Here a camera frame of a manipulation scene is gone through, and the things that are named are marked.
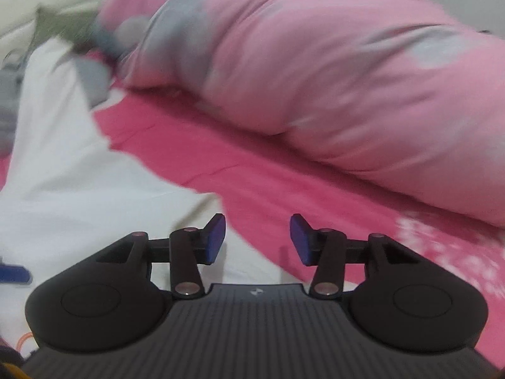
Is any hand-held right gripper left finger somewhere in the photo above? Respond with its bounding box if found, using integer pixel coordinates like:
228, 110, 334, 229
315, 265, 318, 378
92, 213, 227, 298

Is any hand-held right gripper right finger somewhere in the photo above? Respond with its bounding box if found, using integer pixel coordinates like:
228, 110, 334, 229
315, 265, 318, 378
290, 213, 421, 300

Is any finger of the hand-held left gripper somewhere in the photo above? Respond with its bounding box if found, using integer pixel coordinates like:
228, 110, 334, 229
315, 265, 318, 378
0, 258, 32, 285

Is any white shirt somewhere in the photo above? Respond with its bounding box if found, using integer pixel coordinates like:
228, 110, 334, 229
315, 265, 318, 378
0, 39, 277, 324

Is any pink floral blanket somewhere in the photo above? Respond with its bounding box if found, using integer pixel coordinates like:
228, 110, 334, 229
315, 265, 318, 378
0, 83, 505, 312

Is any pink grey floral quilt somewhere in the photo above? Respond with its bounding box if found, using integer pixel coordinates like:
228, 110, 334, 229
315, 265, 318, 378
97, 0, 505, 227

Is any grey garment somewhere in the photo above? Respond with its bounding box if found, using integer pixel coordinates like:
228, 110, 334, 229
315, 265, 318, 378
0, 24, 131, 154

